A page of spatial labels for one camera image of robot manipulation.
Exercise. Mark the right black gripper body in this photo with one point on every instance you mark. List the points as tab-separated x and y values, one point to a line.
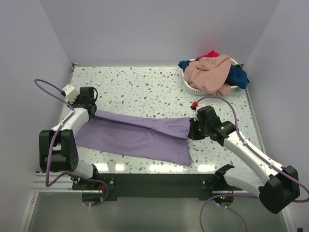
199	131

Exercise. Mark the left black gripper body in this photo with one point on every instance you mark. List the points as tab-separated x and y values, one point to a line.
76	102

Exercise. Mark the lavender t shirt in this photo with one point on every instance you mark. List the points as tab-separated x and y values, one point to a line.
151	138

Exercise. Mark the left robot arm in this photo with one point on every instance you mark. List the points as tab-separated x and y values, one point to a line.
57	147

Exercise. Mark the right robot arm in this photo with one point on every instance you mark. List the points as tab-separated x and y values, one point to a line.
276	186

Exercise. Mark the peach pink t shirt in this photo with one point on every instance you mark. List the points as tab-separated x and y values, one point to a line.
209	75

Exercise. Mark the navy blue t shirt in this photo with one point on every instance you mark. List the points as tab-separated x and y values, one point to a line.
237	77

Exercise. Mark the red t shirt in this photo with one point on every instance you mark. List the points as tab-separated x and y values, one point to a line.
211	54

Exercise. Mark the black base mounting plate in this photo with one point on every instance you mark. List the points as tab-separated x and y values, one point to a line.
201	186

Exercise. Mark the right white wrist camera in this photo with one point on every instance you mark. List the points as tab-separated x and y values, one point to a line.
195	106

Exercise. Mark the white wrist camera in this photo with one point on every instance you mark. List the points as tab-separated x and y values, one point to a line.
71	93
195	106

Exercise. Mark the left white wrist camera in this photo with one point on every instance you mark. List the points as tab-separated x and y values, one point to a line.
71	93

